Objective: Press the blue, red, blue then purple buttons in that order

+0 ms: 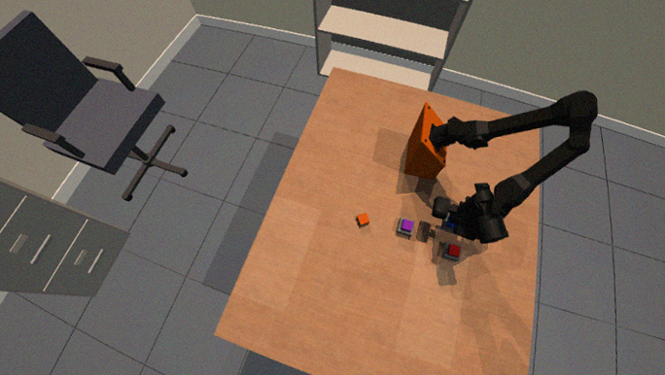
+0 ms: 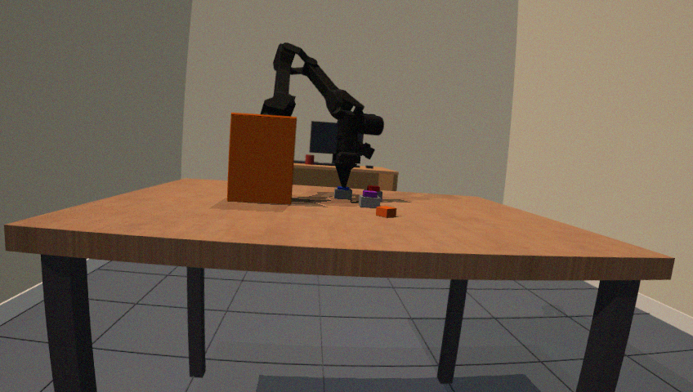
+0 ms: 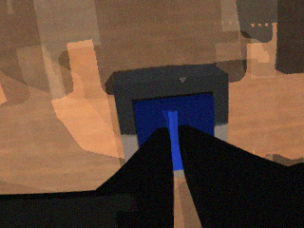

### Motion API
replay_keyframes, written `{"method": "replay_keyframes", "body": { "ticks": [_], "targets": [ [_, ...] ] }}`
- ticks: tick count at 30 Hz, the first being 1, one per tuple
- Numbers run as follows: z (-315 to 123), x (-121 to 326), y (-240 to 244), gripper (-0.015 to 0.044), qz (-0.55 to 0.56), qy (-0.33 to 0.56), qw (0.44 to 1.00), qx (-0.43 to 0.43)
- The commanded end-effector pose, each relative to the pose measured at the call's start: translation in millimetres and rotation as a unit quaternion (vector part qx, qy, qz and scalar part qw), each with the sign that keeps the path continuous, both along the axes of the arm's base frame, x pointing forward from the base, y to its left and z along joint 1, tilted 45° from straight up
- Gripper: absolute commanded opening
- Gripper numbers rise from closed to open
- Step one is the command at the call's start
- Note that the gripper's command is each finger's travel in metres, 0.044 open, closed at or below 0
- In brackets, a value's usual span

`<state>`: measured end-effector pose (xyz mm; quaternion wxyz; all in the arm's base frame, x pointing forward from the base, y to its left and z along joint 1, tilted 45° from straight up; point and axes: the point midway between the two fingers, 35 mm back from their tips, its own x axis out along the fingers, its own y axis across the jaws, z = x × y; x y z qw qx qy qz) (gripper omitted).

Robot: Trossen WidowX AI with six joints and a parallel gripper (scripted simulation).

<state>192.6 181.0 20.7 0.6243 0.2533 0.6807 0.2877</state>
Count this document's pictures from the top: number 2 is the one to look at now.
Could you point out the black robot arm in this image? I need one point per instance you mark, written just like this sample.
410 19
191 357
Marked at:
338 102

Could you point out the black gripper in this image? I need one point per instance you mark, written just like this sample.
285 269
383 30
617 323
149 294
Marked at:
345 160

